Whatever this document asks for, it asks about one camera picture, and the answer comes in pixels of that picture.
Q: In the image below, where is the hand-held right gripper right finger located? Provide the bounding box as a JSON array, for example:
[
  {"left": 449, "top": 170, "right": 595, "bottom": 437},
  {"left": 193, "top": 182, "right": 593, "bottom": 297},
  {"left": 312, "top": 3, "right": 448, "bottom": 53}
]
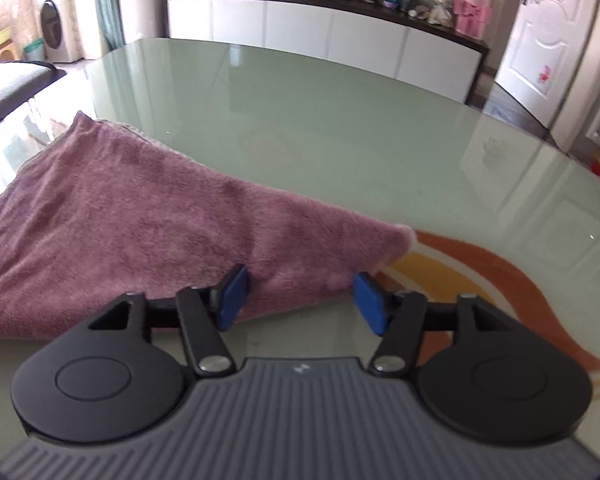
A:
[{"left": 352, "top": 271, "right": 518, "bottom": 378}]

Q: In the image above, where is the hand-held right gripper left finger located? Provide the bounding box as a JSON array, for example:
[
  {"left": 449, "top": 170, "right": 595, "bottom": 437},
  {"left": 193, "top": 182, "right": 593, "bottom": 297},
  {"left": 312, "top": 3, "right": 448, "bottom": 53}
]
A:
[{"left": 87, "top": 264, "right": 251, "bottom": 378}]

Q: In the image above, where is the pink towel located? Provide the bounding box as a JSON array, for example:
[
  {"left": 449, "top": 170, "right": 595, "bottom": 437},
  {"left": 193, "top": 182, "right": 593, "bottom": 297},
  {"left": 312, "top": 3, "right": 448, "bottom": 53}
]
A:
[{"left": 0, "top": 110, "right": 416, "bottom": 343}]

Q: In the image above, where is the white sideboard cabinet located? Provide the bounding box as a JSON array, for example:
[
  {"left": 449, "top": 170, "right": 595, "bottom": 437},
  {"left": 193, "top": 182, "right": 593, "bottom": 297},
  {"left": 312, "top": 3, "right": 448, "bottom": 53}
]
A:
[{"left": 162, "top": 0, "right": 491, "bottom": 108}]

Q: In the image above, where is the white tower air conditioner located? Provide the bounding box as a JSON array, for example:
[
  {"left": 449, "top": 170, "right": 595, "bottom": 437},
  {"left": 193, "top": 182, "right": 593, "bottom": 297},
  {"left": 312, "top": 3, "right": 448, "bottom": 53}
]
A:
[{"left": 117, "top": 0, "right": 168, "bottom": 54}]

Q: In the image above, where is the pink gift box with bow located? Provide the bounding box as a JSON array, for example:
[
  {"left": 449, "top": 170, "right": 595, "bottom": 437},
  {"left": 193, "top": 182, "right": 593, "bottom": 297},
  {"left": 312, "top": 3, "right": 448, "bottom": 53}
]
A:
[{"left": 452, "top": 0, "right": 494, "bottom": 39}]

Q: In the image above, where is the grey cushioned chair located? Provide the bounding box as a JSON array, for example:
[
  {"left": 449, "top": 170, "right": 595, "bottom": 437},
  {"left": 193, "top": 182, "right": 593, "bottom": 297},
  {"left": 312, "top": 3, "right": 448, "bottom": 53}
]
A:
[{"left": 0, "top": 60, "right": 67, "bottom": 133}]

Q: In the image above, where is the wrapped flower bouquet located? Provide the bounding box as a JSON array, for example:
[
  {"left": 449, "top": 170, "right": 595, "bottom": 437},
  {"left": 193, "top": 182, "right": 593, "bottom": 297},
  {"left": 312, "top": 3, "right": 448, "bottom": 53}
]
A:
[{"left": 427, "top": 0, "right": 456, "bottom": 26}]

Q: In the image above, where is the white door with sticker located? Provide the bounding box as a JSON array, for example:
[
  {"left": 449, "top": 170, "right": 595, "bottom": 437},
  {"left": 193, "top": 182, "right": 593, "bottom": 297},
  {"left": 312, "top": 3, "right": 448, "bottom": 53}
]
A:
[{"left": 494, "top": 0, "right": 593, "bottom": 131}]

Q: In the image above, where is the green trash bin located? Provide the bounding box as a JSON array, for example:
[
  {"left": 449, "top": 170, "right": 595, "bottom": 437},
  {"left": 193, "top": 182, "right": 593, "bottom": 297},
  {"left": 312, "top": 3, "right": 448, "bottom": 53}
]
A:
[{"left": 22, "top": 37, "right": 46, "bottom": 62}]

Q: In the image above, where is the teal curtain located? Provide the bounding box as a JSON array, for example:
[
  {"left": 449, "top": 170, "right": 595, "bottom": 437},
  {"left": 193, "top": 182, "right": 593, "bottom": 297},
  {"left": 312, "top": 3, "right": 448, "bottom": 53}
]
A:
[{"left": 91, "top": 0, "right": 126, "bottom": 56}]

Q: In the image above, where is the white washing machine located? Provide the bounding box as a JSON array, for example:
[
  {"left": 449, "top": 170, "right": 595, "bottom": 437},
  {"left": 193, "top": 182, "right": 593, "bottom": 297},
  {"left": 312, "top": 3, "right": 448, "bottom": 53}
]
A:
[{"left": 34, "top": 0, "right": 86, "bottom": 63}]

